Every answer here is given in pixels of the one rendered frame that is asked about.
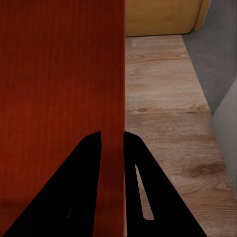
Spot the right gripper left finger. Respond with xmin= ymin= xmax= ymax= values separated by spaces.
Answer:
xmin=3 ymin=131 xmax=102 ymax=237

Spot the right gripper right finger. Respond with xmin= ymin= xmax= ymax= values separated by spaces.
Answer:
xmin=124 ymin=131 xmax=207 ymax=237

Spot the storage box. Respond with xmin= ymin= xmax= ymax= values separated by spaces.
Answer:
xmin=0 ymin=0 xmax=126 ymax=237

